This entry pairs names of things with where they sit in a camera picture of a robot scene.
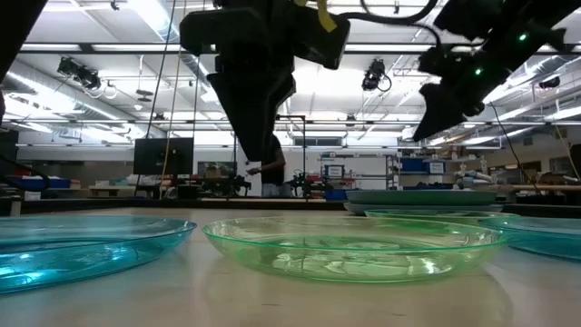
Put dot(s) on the black background robot arm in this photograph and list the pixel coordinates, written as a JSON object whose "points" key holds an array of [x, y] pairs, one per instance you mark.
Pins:
{"points": [[302, 184]]}

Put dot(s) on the black monitor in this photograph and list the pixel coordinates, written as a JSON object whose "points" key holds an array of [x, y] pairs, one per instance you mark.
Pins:
{"points": [[152, 156]]}

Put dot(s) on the blue shelf bin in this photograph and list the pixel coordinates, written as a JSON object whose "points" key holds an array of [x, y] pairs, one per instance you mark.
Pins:
{"points": [[414, 164]]}

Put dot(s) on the small white sign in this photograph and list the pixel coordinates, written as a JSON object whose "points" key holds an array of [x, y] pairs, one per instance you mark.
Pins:
{"points": [[436, 167]]}

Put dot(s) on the transparent green plastic plate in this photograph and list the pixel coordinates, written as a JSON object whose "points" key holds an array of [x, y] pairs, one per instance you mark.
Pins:
{"points": [[454, 214], [354, 268]]}

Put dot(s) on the opaque green plastic plate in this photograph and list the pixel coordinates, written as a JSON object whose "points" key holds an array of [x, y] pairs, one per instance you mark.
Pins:
{"points": [[422, 197]]}

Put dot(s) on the wooden bench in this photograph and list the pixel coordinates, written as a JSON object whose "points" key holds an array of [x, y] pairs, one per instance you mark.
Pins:
{"points": [[109, 187]]}

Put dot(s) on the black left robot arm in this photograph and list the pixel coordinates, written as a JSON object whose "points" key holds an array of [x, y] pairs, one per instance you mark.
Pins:
{"points": [[16, 27]]}

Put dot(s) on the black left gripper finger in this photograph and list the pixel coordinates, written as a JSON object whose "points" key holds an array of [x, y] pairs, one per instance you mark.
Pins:
{"points": [[281, 88], [249, 118]]}

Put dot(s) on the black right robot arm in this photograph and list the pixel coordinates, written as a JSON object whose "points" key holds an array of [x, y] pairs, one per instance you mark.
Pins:
{"points": [[522, 22]]}

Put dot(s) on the black overhead light beam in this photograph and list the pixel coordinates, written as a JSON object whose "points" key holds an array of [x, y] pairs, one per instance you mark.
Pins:
{"points": [[86, 47]]}

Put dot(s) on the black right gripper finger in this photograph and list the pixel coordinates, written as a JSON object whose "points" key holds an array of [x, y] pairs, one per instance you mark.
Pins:
{"points": [[436, 113]]}

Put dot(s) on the row of blue bins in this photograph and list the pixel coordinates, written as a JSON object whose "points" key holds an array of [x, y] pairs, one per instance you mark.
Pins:
{"points": [[336, 195]]}

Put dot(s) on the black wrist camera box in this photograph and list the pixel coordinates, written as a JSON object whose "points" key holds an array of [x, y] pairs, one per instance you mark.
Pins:
{"points": [[322, 45]]}

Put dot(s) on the framed blue-white sign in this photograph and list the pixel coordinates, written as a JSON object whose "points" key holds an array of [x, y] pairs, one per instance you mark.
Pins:
{"points": [[334, 171]]}

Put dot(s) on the transparent blue plastic plate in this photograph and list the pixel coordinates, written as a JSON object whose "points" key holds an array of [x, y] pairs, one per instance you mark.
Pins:
{"points": [[544, 240], [68, 263]]}

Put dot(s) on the yellow tape strip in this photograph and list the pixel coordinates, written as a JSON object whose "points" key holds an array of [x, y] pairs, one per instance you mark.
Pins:
{"points": [[326, 18]]}

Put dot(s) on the blue storage bin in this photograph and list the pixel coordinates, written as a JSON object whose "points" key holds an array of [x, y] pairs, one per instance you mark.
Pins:
{"points": [[50, 183]]}

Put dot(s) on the grey-blue plastic plate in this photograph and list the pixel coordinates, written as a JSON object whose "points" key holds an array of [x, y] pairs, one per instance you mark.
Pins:
{"points": [[363, 209]]}

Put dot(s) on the person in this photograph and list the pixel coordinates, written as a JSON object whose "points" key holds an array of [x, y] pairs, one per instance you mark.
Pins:
{"points": [[276, 177]]}

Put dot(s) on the long black ceiling camera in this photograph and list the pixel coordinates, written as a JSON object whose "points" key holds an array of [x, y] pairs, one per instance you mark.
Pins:
{"points": [[81, 75]]}

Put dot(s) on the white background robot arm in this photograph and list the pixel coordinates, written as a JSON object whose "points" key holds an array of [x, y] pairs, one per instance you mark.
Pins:
{"points": [[472, 175]]}

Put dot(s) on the long wooden plank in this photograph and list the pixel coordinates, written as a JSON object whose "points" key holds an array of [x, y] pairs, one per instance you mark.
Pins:
{"points": [[544, 187]]}

